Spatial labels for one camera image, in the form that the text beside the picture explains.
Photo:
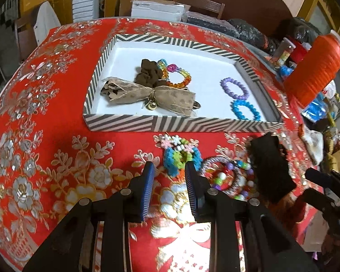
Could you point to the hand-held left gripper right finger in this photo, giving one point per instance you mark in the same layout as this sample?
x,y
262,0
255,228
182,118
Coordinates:
x,y
191,192

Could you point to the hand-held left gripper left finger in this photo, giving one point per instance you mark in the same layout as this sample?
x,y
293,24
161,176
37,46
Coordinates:
x,y
148,192

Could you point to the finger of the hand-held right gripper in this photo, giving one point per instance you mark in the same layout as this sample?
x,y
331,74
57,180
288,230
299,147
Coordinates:
x,y
270,170

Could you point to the colourful fuzzy scrunchie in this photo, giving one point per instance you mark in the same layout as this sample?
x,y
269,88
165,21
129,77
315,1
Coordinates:
x,y
181,154

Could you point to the striped shallow cardboard box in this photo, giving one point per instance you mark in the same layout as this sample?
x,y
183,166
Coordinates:
x,y
184,90

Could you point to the white crumpled wrapper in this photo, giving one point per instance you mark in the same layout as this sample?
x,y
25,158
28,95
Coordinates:
x,y
313,146

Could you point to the blue plastic packet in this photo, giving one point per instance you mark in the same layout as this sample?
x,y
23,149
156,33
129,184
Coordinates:
x,y
314,109

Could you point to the beige ribbon bow hair clip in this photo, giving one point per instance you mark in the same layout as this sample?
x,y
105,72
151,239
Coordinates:
x,y
155,96

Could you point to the orange ribbed bottle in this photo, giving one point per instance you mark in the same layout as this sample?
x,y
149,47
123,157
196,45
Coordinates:
x,y
314,65

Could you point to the clear plastic jar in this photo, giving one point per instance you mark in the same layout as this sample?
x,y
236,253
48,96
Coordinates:
x,y
283,52

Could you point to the brown fabric scrunchie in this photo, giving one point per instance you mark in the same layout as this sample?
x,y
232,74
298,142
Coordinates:
x,y
148,72

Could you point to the red floral tablecloth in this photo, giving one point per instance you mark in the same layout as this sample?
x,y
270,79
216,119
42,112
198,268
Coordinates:
x,y
45,124

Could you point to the black plastic bag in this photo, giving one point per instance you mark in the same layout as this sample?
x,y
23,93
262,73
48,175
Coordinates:
x,y
248,32

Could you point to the dark plastic bag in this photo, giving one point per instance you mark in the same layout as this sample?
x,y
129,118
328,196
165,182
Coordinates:
x,y
304,29

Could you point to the packet of dark cloth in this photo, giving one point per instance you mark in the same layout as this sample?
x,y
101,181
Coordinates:
x,y
206,21

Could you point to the round brown tabletop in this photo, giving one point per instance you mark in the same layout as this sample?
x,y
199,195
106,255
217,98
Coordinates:
x,y
249,2

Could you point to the wooden chair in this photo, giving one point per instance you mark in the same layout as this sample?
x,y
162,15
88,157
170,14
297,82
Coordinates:
x,y
198,2

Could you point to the white flat box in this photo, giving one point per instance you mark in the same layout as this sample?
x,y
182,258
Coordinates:
x,y
157,8

